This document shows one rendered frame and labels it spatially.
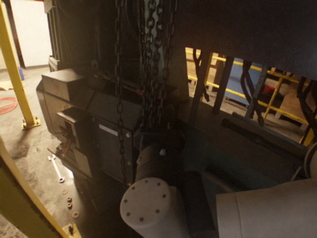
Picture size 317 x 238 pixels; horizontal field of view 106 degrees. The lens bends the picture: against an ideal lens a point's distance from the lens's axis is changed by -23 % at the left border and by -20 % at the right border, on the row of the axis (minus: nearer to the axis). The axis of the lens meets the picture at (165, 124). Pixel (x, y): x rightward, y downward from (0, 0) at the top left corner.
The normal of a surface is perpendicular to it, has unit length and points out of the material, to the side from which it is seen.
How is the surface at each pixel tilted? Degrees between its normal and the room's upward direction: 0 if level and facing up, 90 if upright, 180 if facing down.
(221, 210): 26
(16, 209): 90
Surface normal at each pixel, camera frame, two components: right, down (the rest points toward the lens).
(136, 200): -0.31, -0.80
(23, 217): 0.69, 0.44
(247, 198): -0.25, -0.94
